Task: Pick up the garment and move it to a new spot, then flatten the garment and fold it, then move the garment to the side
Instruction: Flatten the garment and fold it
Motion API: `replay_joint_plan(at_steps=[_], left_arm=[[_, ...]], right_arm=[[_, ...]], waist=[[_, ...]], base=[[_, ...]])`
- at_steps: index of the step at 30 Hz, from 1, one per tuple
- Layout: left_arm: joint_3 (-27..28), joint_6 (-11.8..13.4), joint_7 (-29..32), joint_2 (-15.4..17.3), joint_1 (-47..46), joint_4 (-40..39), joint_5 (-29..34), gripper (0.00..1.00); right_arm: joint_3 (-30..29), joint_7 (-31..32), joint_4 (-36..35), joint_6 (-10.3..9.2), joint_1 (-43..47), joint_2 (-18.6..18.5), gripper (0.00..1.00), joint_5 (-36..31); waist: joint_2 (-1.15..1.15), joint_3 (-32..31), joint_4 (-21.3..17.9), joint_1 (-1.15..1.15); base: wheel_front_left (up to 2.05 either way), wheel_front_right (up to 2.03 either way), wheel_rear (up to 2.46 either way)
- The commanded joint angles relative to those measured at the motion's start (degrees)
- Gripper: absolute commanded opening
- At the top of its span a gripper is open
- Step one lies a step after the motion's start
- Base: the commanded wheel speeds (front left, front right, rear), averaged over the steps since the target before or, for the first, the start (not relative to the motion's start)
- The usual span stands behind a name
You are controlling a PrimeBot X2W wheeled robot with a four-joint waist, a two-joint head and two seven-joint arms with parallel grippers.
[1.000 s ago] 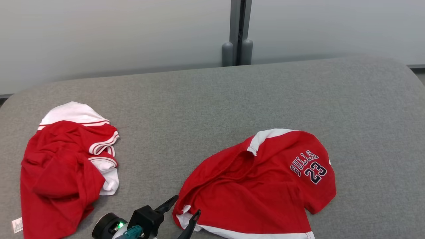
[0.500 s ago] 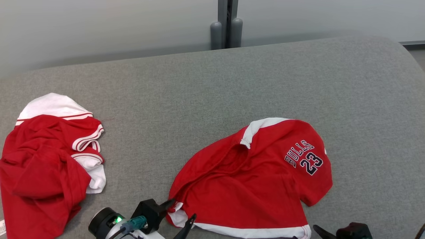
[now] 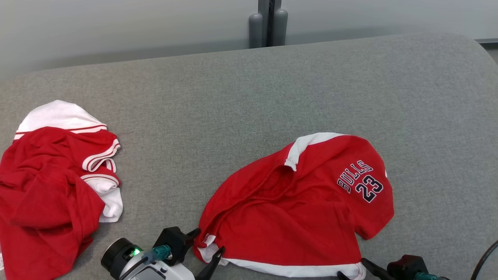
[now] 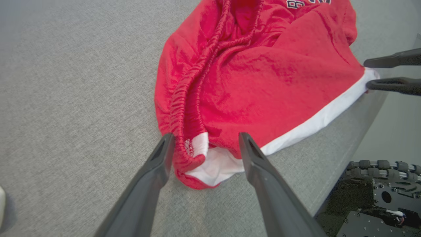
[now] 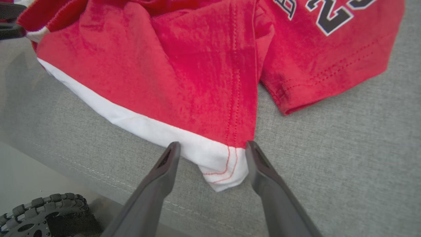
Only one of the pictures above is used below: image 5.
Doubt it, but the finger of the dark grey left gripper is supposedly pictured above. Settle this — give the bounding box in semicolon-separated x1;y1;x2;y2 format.
0;3;28;20
0;24;27;41

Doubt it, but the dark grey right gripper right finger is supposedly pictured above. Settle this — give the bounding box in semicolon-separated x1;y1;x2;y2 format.
245;141;323;237

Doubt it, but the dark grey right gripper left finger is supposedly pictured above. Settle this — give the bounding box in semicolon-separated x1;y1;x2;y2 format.
101;142;182;237

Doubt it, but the red jersey with number print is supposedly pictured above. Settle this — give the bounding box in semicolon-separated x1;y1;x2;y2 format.
16;0;406;192

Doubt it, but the grey fabric sofa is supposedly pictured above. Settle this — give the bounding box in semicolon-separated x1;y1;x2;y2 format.
0;0;421;237

